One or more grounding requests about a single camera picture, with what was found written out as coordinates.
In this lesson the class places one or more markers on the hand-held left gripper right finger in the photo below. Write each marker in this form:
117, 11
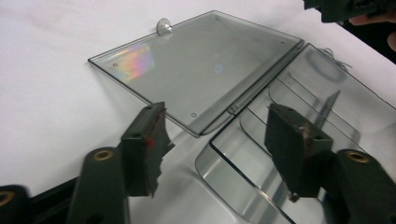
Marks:
292, 149

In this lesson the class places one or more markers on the transparent grey compartment box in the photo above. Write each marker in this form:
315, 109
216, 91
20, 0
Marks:
202, 62

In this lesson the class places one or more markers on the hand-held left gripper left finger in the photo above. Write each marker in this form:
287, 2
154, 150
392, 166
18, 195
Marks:
141, 149

